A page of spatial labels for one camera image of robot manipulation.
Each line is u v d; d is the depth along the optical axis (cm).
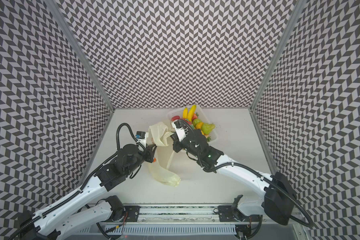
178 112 105
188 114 102
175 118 103
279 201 39
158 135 65
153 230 69
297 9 68
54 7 71
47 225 39
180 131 61
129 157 53
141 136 62
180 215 74
